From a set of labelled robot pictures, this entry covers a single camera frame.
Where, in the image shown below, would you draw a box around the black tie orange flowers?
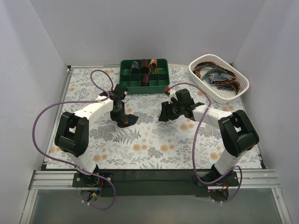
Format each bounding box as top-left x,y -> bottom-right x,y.
116,114 -> 139,128

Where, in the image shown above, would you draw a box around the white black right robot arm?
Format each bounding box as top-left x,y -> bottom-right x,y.
158,88 -> 259,186

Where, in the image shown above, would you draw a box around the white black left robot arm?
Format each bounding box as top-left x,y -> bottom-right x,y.
54,84 -> 137,187

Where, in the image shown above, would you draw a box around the tangled ties in basket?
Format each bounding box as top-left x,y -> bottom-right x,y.
192,62 -> 241,94

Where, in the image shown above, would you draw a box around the red navy striped rolled tie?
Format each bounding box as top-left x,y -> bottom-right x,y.
140,74 -> 150,87

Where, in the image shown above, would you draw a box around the green compartment organizer tray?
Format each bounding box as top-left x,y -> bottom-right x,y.
119,58 -> 170,94

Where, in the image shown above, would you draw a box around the navy patterned rolled tie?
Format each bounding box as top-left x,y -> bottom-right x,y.
130,61 -> 140,75

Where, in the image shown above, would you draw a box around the dark red rolled tie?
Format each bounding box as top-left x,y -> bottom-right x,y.
140,59 -> 149,74

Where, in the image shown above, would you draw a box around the white perforated plastic basket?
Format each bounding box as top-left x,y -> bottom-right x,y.
189,54 -> 249,104

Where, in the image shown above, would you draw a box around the gold patterned rolled tie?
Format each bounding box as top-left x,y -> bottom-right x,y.
149,58 -> 158,74

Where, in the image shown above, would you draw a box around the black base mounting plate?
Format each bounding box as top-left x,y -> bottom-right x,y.
72,169 -> 239,197

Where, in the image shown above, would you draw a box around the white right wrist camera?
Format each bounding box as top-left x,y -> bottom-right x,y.
165,87 -> 178,104

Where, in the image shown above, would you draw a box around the aluminium front frame rail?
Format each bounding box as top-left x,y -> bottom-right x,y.
21,169 -> 291,224

